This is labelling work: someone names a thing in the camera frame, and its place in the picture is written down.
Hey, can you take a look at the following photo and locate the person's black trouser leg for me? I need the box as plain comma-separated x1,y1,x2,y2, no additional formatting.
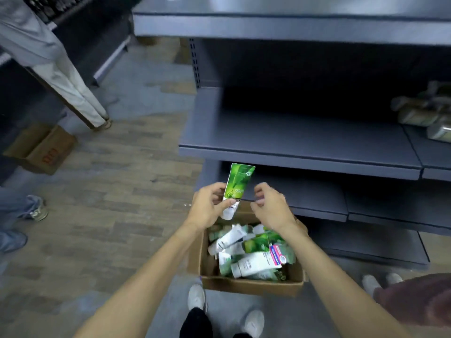
179,307,214,338

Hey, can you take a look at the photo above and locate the open brown cardboard box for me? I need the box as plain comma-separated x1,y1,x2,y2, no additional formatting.
186,200,308,298

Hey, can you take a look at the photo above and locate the person's right forearm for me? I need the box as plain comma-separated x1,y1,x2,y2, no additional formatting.
278,223,406,338

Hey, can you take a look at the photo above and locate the green and white cosmetic tube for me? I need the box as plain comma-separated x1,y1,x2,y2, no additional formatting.
221,163,256,221

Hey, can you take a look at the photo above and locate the dark stocked shelving unit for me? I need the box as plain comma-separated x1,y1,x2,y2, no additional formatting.
0,0,134,102

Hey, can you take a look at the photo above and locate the cardboard box with red print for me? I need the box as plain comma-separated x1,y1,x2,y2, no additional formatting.
3,122,79,176

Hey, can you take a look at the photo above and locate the person's right white shoe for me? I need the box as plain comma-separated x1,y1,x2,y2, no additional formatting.
242,309,265,338

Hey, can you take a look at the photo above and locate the person's left hand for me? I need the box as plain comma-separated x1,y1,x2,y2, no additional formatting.
189,182,235,230

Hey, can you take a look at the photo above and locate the person's right hand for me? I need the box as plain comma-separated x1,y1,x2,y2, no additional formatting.
250,182,297,233

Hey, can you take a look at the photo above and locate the pile of green white tubes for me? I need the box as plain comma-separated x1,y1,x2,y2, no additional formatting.
207,223,297,281

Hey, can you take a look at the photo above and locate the person's left forearm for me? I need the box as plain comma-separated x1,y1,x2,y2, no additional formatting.
73,220,206,338

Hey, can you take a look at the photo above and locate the person's white shoe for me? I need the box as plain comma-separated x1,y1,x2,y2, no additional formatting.
187,284,208,312
242,309,265,338

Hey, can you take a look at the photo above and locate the person's left white shoe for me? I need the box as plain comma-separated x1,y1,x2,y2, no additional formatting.
187,284,208,312

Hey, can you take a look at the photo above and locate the grey metal shelving unit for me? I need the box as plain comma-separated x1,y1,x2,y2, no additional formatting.
132,0,451,271

